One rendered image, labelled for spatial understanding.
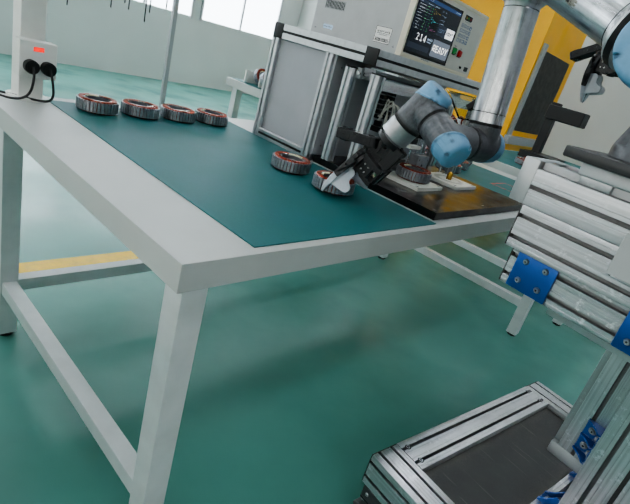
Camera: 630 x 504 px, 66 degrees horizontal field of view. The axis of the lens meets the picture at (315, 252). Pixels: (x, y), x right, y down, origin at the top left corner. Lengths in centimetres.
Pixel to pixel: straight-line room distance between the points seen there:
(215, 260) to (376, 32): 106
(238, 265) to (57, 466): 82
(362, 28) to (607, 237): 100
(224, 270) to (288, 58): 104
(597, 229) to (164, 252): 75
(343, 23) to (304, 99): 28
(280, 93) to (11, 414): 122
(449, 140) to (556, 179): 22
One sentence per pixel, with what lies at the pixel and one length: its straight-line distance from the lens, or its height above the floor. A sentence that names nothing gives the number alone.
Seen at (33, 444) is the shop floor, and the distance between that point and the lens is 150.
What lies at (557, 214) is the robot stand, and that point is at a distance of 105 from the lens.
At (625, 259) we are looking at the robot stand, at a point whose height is 91.
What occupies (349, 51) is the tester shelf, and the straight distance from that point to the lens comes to 151.
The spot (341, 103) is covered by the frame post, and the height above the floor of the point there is 95.
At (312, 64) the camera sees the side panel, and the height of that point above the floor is 102.
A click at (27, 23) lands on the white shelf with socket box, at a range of 154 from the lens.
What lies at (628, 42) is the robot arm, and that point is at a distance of 90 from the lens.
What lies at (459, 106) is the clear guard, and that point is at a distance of 140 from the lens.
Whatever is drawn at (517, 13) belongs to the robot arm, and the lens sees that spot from 122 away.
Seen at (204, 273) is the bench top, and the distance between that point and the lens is 76.
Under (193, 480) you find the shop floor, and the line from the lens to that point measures 142.
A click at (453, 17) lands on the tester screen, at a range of 176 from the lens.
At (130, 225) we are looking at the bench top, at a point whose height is 74.
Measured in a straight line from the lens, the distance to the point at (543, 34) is 527.
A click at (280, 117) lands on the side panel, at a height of 84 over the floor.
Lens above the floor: 107
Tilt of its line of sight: 22 degrees down
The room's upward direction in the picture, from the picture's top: 16 degrees clockwise
